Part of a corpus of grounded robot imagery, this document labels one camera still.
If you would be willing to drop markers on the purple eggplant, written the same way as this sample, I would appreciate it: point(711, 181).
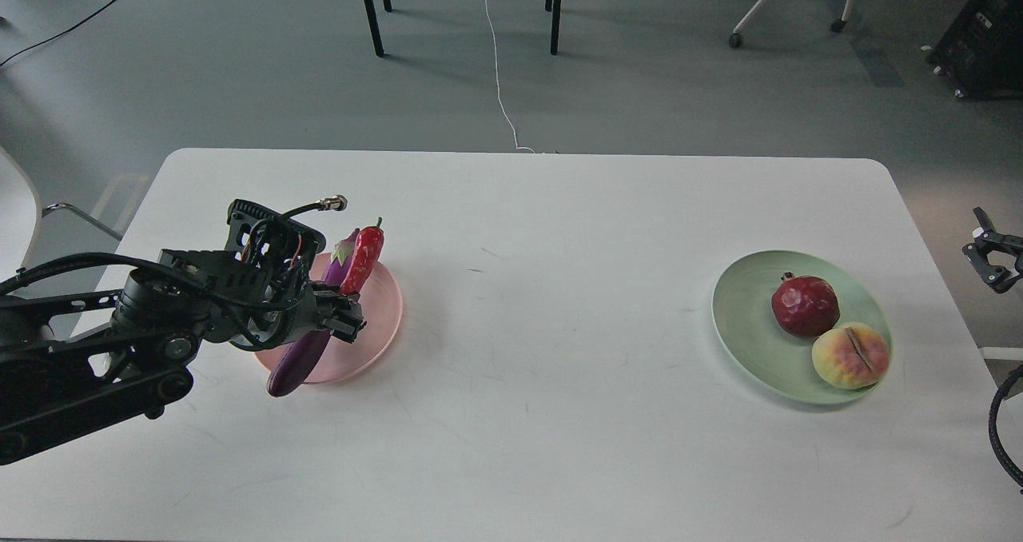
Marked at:
point(301, 357)

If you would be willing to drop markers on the yellow pink peach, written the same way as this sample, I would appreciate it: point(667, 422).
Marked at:
point(851, 356)

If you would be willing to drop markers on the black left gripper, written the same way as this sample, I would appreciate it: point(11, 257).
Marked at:
point(315, 308)

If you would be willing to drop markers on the black table leg right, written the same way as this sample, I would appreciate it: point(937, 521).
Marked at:
point(554, 7)

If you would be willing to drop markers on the green plate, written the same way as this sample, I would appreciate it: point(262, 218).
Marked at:
point(773, 359)

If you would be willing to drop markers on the pink plate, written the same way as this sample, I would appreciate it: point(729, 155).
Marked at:
point(382, 306)

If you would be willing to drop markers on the red pomegranate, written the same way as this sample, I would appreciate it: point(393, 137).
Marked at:
point(805, 306)

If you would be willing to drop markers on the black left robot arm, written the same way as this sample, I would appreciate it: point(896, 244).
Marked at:
point(96, 338)

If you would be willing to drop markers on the black table leg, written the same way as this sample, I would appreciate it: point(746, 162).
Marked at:
point(554, 7)
point(373, 24)

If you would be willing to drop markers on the black equipment case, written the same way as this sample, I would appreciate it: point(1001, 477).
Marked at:
point(980, 54)

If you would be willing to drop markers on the red chili pepper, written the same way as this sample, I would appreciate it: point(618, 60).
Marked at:
point(361, 252)

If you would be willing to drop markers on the black table leg left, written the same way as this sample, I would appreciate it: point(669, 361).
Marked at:
point(373, 24)

